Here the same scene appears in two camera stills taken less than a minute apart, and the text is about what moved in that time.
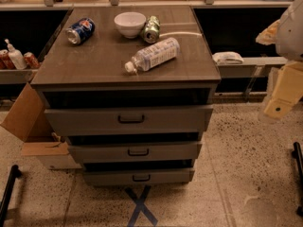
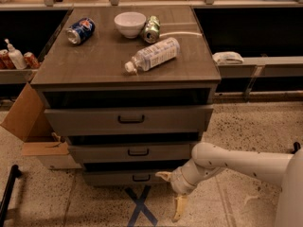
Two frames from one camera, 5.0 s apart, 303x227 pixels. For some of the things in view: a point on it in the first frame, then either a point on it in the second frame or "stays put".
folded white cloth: (227, 58) stays put
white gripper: (291, 37) → (179, 181)
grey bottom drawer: (115, 176) stays put
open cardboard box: (26, 120) stays put
